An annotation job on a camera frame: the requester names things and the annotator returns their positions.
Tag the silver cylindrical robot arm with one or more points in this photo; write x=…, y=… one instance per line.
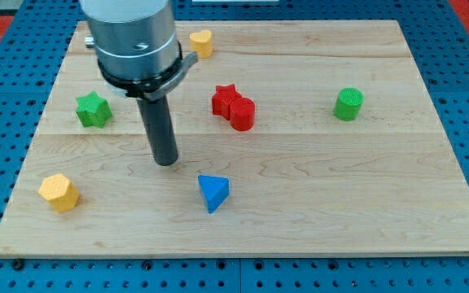
x=136, y=43

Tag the red star block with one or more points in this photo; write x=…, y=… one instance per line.
x=224, y=96

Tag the yellow heart block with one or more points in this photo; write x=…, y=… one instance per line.
x=202, y=43

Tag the green star block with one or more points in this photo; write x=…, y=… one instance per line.
x=92, y=110

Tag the red cylinder block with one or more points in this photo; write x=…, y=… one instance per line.
x=242, y=114

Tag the blue triangle block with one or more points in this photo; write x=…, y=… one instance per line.
x=214, y=190

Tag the light wooden board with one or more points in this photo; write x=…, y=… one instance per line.
x=303, y=183

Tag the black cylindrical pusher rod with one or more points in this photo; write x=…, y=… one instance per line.
x=157, y=122

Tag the green cylinder block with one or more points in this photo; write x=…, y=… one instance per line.
x=348, y=104

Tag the yellow hexagon block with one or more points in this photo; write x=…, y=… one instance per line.
x=59, y=192

